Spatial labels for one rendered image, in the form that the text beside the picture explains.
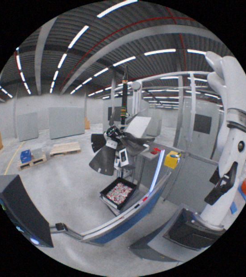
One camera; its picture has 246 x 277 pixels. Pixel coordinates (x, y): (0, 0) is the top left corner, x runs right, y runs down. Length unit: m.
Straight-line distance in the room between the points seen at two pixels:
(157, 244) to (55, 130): 6.00
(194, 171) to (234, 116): 1.10
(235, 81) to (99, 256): 1.52
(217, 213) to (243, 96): 0.32
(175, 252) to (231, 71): 0.56
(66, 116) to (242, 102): 6.10
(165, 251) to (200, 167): 1.01
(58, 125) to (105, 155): 5.41
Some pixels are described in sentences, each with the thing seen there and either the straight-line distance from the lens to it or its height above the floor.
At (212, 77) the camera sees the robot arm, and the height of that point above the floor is 1.67.
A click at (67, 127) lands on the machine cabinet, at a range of 6.04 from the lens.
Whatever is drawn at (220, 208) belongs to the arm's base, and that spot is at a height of 1.13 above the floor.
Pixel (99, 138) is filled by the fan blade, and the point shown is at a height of 1.12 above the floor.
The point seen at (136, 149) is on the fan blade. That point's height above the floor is 1.17.
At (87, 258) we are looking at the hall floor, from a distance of 1.41.
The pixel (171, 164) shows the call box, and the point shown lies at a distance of 0.72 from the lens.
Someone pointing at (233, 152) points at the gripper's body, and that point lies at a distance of 0.19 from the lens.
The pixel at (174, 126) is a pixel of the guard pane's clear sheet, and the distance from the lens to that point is 1.16.
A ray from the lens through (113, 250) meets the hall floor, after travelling 1.34.
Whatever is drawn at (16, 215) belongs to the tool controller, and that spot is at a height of 1.21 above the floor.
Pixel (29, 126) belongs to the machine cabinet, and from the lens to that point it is 7.55.
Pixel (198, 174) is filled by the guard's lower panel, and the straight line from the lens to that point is 1.27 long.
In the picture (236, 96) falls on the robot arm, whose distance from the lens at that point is 0.22.
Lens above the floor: 1.34
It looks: 15 degrees down
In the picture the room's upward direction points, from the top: 3 degrees clockwise
